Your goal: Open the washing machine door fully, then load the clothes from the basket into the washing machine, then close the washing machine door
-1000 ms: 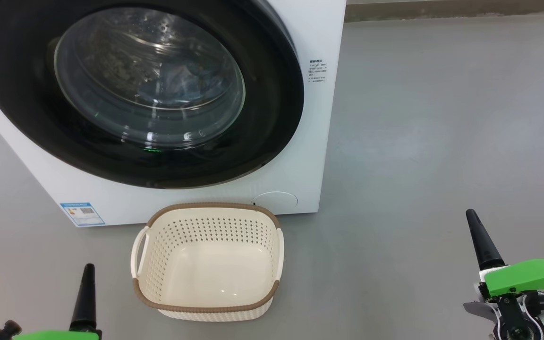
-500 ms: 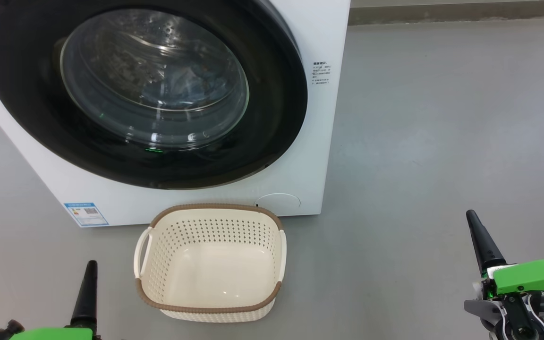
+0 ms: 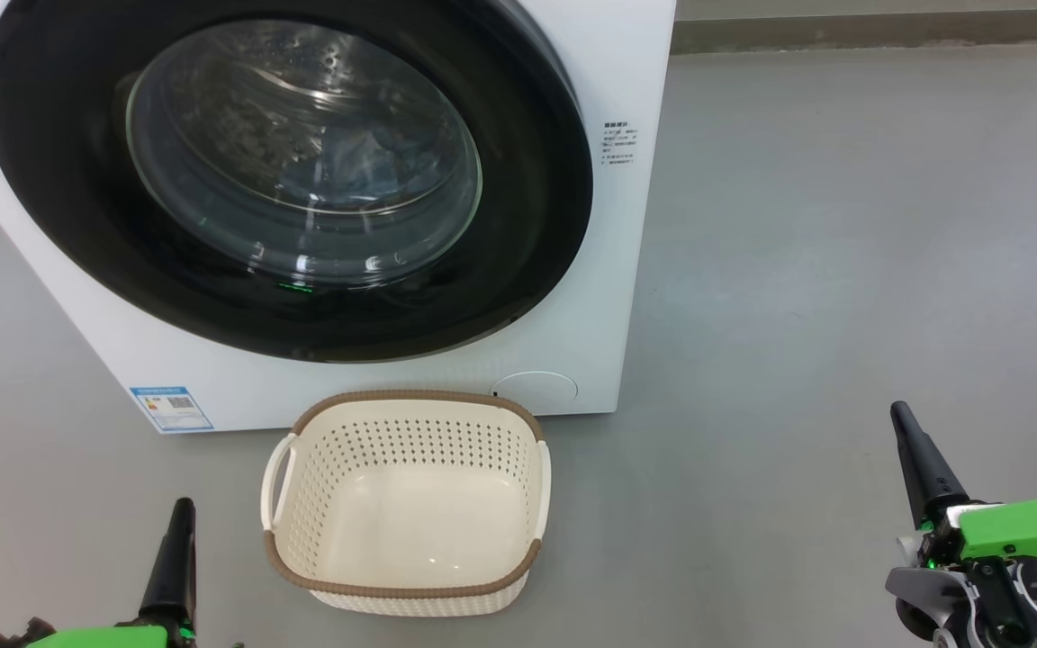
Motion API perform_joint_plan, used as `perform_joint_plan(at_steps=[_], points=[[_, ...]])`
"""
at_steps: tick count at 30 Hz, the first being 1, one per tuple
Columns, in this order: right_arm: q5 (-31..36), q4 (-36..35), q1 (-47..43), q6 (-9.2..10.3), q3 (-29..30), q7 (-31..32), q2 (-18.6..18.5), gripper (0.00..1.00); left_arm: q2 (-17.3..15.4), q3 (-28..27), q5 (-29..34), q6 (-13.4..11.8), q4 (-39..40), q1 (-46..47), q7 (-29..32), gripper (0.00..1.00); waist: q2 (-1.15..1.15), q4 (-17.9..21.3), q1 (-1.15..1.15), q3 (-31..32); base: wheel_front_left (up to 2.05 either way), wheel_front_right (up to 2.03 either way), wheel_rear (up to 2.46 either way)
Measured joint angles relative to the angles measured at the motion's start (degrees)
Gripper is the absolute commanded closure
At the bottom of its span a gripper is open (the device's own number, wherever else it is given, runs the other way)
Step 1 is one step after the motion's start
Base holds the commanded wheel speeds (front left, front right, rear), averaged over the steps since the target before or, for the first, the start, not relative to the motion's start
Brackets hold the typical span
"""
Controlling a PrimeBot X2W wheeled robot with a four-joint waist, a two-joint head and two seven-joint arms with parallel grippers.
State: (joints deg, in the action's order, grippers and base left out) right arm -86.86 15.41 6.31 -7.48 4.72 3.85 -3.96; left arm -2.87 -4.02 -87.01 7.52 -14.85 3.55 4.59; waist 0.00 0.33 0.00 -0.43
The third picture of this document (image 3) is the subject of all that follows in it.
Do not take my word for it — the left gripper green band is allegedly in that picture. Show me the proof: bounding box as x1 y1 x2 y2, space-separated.
28 497 200 648

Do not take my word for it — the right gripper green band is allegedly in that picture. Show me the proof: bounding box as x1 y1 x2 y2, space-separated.
889 401 1037 648

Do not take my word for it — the black round glass washer door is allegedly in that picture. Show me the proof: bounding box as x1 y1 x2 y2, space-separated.
0 0 595 364

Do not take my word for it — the cream perforated basket brown rim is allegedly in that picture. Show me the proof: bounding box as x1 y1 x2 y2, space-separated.
259 389 553 618

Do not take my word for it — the white front-load washing machine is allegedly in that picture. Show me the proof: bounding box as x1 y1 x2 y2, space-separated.
0 0 678 436

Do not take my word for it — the blue energy label sticker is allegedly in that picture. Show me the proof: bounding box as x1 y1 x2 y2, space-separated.
129 385 215 435

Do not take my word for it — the round white filter cover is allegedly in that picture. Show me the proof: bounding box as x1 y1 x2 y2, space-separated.
491 371 579 417

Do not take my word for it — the printed text label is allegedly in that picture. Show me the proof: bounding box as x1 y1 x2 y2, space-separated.
601 121 638 168

